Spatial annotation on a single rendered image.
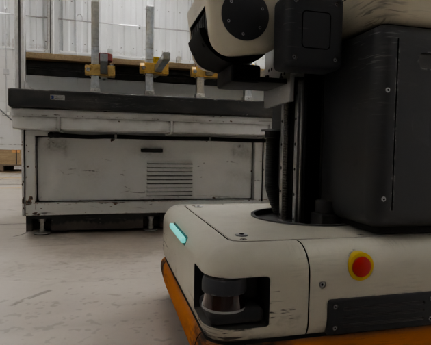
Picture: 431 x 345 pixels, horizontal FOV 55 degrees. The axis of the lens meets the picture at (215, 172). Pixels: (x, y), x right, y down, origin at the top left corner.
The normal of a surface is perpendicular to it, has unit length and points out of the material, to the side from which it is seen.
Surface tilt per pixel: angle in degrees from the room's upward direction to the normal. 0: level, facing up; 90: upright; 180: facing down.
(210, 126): 90
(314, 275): 90
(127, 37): 90
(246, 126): 90
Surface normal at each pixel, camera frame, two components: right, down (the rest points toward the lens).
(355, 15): -0.97, 0.00
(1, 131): 0.26, 0.05
